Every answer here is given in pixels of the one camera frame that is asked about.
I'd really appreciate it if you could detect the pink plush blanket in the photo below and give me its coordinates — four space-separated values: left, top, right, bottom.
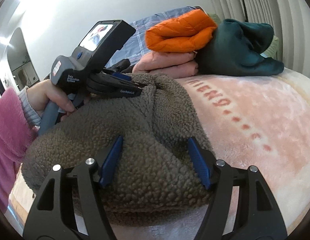
9 69 310 239

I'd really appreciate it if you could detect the black puffer jacket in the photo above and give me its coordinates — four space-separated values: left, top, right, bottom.
108 59 135 74

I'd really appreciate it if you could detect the blue plaid pillow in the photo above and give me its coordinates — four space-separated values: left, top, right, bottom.
105 6 202 68

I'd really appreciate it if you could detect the pink quilted jacket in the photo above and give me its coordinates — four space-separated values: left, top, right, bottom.
132 51 198 79

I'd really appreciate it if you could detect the grey pleated curtain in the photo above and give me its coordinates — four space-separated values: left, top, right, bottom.
211 0 310 78

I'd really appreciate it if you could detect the brown fleece jacket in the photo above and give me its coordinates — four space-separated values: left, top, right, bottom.
21 74 211 226

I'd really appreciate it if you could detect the dark green garment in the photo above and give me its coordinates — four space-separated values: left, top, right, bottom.
195 19 284 76

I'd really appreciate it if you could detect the orange puffer jacket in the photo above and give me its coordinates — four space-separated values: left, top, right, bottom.
145 9 217 53

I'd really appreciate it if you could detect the person's left hand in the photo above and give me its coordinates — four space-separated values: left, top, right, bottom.
26 80 75 117

